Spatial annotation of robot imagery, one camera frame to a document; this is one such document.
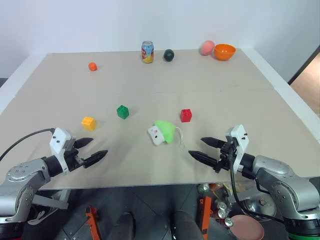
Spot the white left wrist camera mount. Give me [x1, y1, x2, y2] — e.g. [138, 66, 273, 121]
[49, 127, 77, 175]

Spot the silver metal pot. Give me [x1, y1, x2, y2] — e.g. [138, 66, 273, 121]
[243, 192, 277, 221]

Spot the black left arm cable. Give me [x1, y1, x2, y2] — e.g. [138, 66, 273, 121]
[0, 128, 56, 162]

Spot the red toy block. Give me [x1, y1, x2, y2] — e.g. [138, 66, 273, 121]
[180, 108, 193, 123]

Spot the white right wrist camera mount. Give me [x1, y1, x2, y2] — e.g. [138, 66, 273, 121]
[225, 124, 250, 173]

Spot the green toy block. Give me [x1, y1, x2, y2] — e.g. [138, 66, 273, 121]
[116, 105, 130, 120]

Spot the white plush with green cap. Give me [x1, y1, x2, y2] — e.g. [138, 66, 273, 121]
[147, 120, 185, 150]

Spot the grey table bracket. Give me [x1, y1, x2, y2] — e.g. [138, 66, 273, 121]
[32, 189, 71, 210]

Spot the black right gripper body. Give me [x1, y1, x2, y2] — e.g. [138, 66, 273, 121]
[213, 139, 238, 174]

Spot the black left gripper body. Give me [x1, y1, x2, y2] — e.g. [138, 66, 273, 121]
[63, 138, 87, 172]

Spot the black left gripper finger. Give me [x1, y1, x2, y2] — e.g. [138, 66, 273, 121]
[82, 149, 109, 169]
[74, 137, 94, 149]

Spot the orange metal stand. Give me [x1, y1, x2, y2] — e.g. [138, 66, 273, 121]
[198, 196, 213, 240]
[84, 205, 102, 240]

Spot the brown round plate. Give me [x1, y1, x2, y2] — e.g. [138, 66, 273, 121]
[229, 215, 265, 240]

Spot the pink peach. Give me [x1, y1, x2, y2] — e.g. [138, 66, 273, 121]
[199, 40, 216, 56]

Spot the dark rounded shape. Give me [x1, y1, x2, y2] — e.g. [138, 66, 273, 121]
[113, 211, 136, 240]
[172, 210, 205, 240]

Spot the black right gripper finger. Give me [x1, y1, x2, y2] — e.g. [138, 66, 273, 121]
[200, 136, 228, 149]
[188, 150, 221, 169]

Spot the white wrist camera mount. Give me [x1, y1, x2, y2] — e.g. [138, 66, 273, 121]
[225, 124, 250, 173]
[49, 127, 77, 175]

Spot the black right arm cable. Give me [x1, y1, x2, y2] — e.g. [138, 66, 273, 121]
[229, 147, 286, 223]

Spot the dark green ball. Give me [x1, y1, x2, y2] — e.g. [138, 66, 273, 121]
[163, 48, 175, 63]

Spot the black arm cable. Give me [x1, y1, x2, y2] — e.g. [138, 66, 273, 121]
[0, 128, 56, 162]
[229, 147, 286, 223]

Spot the colourful drink can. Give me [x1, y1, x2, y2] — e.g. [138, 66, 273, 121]
[141, 40, 155, 64]

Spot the orange plastic bowl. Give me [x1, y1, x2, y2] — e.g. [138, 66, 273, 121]
[213, 43, 237, 61]

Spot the yellow toy block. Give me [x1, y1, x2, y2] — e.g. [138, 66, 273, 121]
[81, 116, 97, 132]

